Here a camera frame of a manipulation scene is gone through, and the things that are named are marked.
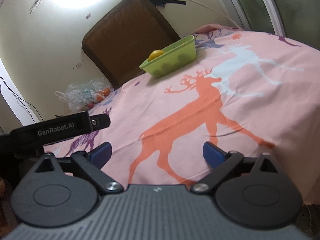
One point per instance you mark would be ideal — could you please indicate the frosted glass sliding door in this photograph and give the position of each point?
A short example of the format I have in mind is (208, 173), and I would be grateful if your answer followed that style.
(295, 19)

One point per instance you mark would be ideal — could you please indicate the pink deer-print bedsheet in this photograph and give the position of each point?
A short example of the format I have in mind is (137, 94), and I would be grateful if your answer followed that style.
(247, 91)

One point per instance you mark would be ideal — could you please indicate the clear plastic fruit bag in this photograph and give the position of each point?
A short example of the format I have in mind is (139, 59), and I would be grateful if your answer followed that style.
(83, 97)

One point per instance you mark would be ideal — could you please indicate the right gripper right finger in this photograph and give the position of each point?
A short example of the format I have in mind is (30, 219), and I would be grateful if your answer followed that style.
(227, 166)

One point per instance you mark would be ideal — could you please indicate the brown seat cushion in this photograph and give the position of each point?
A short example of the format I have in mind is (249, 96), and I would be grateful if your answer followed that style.
(120, 42)

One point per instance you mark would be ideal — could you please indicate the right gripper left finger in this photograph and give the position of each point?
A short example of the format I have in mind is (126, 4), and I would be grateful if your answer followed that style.
(78, 174)

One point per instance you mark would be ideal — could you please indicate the green plastic basket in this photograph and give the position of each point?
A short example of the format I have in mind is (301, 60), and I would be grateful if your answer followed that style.
(175, 56)

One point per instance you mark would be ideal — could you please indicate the yellow lemon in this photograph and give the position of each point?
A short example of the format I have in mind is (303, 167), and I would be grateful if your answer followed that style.
(156, 53)

